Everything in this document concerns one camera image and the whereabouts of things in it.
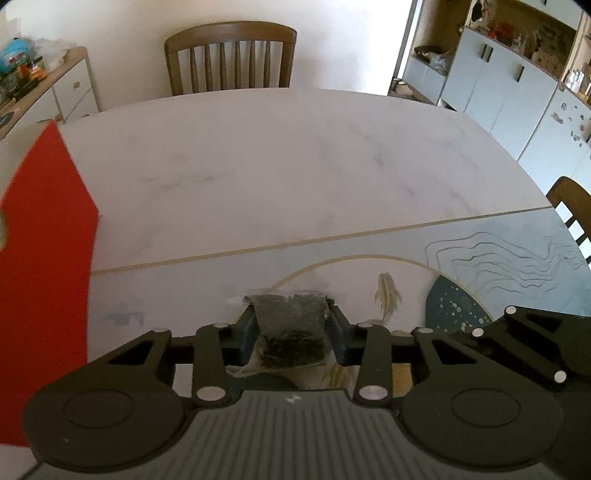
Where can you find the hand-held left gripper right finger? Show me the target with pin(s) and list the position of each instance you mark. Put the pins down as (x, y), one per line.
(336, 339)

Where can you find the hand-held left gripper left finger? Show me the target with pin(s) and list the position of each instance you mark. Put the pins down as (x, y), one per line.
(247, 339)

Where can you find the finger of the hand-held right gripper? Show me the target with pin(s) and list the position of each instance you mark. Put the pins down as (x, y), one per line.
(535, 341)

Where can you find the clear packet of dark leaves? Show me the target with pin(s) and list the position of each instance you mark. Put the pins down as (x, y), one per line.
(291, 323)

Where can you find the red cardboard box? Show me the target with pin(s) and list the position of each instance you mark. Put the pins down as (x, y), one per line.
(41, 230)

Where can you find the brown wooden slatted chair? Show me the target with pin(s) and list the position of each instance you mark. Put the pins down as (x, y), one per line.
(231, 34)
(570, 194)

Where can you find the pale refrigerator with magnets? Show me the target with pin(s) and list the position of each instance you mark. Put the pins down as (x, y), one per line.
(558, 134)

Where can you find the white floor bowl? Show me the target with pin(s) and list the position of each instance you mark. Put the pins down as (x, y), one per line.
(401, 87)

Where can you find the pale blue cabinet unit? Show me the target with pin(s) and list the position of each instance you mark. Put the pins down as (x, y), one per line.
(489, 78)

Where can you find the grey bag on shelf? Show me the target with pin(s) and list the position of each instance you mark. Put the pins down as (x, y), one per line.
(441, 60)

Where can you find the white wood-topped sideboard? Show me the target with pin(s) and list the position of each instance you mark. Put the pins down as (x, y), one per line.
(74, 87)

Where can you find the jar with orange label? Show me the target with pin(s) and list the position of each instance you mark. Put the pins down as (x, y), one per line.
(37, 69)

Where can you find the clear plastic bags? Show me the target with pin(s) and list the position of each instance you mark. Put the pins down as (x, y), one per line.
(53, 53)

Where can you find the blue snack packet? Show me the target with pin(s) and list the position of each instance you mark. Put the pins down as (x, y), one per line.
(13, 55)

